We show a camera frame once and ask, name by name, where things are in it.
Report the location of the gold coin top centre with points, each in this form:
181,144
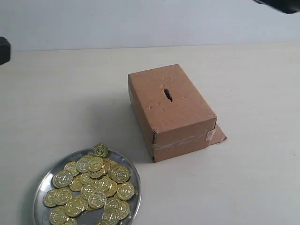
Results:
95,164

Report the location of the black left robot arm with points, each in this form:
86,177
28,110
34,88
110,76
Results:
5,51

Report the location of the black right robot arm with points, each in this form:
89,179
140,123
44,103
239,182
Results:
285,6

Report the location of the gold coin upper right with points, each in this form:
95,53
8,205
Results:
120,174

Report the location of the gold coin bottom right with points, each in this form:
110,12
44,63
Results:
111,215

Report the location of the gold coin left side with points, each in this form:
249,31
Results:
63,178

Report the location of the gold coin right side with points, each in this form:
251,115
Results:
125,191

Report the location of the gold coin lower left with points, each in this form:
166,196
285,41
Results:
58,216

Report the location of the gold coin on plate rim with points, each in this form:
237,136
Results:
100,150

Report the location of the gold coin pile centre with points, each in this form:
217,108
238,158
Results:
97,199

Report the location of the brown cardboard slotted box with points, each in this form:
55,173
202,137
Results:
173,116

